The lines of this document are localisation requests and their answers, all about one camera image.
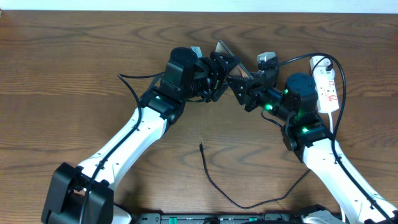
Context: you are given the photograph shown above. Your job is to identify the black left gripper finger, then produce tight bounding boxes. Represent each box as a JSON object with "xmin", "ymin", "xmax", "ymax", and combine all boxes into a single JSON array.
[
  {"xmin": 211, "ymin": 82, "xmax": 229, "ymax": 102},
  {"xmin": 210, "ymin": 52, "xmax": 241, "ymax": 75}
]

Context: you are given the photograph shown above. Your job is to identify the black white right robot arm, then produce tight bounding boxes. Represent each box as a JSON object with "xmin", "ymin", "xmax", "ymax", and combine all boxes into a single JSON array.
[{"xmin": 227, "ymin": 66, "xmax": 397, "ymax": 223}]

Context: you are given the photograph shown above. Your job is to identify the white power strip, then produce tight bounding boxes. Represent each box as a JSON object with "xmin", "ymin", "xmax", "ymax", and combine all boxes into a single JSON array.
[{"xmin": 310, "ymin": 56, "xmax": 340, "ymax": 114}]

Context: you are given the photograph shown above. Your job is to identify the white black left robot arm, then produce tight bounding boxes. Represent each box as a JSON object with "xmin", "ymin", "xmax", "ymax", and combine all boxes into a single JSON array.
[{"xmin": 41, "ymin": 47, "xmax": 240, "ymax": 224}]

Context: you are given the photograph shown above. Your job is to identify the black charging cable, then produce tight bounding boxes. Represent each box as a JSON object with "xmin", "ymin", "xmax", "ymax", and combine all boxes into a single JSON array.
[{"xmin": 198, "ymin": 55, "xmax": 334, "ymax": 210}]

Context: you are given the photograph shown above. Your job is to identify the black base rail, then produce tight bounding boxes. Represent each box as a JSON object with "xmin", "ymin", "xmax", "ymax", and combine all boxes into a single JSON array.
[{"xmin": 131, "ymin": 212, "xmax": 302, "ymax": 224}]

